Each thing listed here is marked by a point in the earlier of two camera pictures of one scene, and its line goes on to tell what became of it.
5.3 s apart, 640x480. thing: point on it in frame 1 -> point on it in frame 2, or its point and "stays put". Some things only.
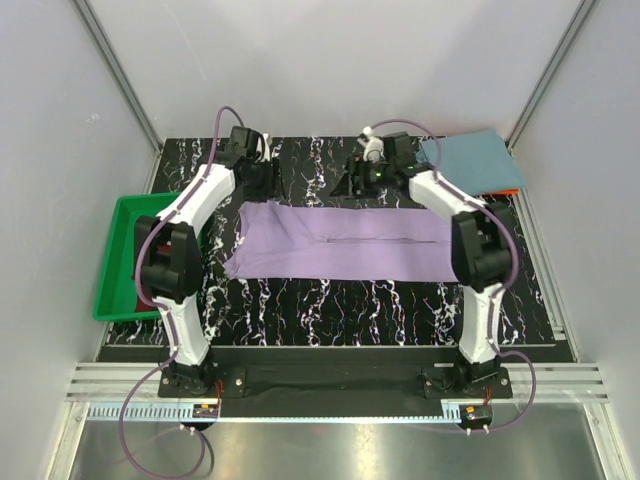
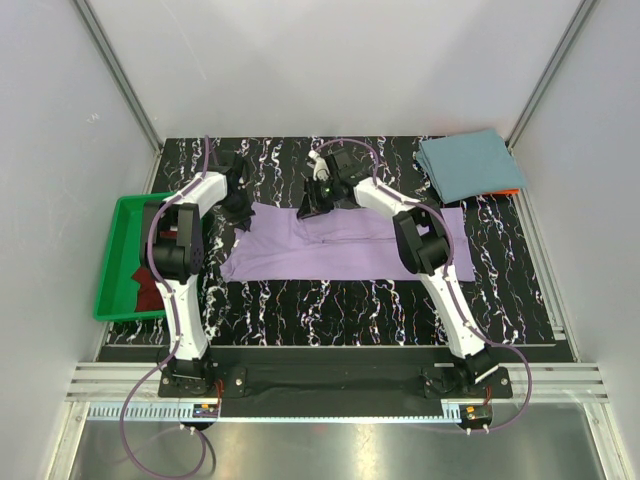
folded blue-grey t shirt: (476, 163) stays put
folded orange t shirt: (502, 192) stays put
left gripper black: (273, 185) -> (242, 219)
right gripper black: (359, 172) -> (310, 205)
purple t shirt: (283, 241) stays put
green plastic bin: (116, 295) stays put
